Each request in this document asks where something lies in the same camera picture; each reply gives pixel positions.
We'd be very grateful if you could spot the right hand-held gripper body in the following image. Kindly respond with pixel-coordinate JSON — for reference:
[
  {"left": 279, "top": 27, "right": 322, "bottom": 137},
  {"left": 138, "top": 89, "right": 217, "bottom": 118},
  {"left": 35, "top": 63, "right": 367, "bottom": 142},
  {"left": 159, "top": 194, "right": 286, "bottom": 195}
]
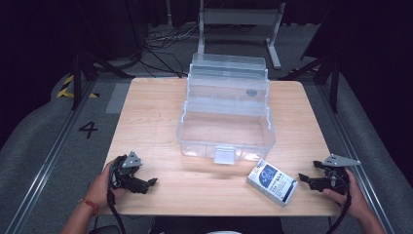
[{"left": 320, "top": 153, "right": 361, "bottom": 196}]

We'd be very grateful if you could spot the person's left hand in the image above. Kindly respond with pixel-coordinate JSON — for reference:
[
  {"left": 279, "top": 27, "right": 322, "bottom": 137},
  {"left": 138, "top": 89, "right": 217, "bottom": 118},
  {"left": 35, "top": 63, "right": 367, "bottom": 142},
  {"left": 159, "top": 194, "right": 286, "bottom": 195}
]
[{"left": 85, "top": 159, "right": 127, "bottom": 210}]

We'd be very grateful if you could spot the clear plastic storage box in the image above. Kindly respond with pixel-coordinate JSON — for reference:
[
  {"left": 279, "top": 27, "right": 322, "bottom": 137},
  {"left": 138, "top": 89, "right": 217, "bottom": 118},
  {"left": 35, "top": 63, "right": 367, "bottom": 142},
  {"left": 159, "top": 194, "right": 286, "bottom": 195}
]
[{"left": 176, "top": 53, "right": 277, "bottom": 166}]

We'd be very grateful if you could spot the black metal stand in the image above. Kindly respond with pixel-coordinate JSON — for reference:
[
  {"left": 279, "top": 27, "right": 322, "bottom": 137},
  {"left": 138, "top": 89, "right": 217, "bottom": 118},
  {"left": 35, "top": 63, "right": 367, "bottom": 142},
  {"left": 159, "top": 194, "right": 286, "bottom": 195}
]
[
  {"left": 70, "top": 48, "right": 136, "bottom": 111},
  {"left": 278, "top": 55, "right": 342, "bottom": 114}
]

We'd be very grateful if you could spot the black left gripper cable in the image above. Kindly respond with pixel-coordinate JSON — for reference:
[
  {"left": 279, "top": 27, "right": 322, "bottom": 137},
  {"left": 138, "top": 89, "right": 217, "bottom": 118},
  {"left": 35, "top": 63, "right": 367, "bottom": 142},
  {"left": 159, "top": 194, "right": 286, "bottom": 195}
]
[{"left": 106, "top": 189, "right": 129, "bottom": 234}]

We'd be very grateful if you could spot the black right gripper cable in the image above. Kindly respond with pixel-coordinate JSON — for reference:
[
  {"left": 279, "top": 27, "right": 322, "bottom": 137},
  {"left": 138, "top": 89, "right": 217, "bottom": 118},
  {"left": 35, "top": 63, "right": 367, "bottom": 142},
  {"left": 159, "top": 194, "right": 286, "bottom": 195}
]
[{"left": 325, "top": 183, "right": 354, "bottom": 234}]

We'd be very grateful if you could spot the white and blue packet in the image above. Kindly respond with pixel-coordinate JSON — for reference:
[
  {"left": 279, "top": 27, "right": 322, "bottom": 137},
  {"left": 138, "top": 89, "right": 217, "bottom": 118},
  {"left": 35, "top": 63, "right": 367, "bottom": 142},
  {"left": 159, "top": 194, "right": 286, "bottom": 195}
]
[{"left": 245, "top": 158, "right": 299, "bottom": 208}]

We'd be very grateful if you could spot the person's dark clothing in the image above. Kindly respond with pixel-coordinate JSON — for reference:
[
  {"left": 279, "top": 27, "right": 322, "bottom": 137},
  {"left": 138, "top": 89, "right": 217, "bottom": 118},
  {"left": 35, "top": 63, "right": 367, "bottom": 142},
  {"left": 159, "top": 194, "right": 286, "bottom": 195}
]
[{"left": 88, "top": 215, "right": 286, "bottom": 234}]

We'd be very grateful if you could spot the yellow and black floor tape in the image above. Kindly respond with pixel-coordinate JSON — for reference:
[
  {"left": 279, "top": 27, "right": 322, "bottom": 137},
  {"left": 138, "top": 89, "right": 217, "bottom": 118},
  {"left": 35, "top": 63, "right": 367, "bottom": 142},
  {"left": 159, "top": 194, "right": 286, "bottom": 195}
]
[{"left": 56, "top": 73, "right": 100, "bottom": 99}]

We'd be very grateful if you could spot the bundle of black floor cables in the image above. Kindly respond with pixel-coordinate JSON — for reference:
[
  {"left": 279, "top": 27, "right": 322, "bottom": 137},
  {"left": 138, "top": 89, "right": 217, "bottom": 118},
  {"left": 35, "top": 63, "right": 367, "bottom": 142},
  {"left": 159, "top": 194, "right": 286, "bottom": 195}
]
[{"left": 135, "top": 22, "right": 257, "bottom": 79}]

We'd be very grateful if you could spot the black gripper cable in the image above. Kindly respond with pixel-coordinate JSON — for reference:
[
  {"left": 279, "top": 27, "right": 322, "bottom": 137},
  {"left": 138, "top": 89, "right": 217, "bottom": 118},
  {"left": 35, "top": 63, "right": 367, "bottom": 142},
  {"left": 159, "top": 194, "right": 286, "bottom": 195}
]
[
  {"left": 325, "top": 183, "right": 354, "bottom": 234},
  {"left": 106, "top": 189, "right": 129, "bottom": 234}
]

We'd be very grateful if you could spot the person's right hand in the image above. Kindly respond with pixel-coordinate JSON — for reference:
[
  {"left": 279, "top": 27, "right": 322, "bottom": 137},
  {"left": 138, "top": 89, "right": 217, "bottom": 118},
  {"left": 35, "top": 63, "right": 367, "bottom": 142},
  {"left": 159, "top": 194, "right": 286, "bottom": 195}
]
[{"left": 322, "top": 168, "right": 369, "bottom": 222}]

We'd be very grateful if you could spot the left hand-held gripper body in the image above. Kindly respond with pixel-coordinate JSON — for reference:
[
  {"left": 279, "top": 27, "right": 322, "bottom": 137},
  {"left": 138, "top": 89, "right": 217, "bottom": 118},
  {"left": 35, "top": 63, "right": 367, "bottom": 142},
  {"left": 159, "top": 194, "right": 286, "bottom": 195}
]
[{"left": 109, "top": 150, "right": 144, "bottom": 193}]

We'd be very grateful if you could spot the red wrist bracelet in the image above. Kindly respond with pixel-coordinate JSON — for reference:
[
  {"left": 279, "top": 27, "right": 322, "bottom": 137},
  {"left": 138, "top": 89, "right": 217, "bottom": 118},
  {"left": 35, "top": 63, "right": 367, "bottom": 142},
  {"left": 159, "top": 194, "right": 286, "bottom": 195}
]
[{"left": 79, "top": 198, "right": 100, "bottom": 218}]

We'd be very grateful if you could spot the grey floor rail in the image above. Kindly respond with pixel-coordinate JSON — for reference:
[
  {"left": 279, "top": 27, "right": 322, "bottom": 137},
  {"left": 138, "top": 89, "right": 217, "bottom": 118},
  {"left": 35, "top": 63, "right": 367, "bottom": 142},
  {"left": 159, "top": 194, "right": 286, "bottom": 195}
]
[
  {"left": 316, "top": 82, "right": 395, "bottom": 234},
  {"left": 4, "top": 79, "right": 98, "bottom": 234}
]

